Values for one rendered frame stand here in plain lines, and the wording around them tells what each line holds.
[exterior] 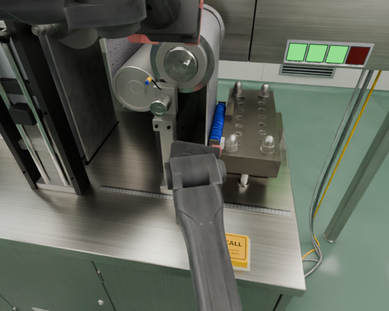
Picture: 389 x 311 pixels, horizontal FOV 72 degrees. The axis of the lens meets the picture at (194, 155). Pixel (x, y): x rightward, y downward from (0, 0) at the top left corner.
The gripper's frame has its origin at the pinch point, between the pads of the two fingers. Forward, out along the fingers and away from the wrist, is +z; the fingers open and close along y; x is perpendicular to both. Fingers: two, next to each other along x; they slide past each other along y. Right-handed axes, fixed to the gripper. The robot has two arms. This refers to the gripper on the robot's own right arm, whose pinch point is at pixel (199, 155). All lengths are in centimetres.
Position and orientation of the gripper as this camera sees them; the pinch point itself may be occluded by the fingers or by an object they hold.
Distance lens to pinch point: 63.8
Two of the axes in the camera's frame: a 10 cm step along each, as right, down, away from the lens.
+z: 1.5, -1.3, 9.8
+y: 9.8, 1.2, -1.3
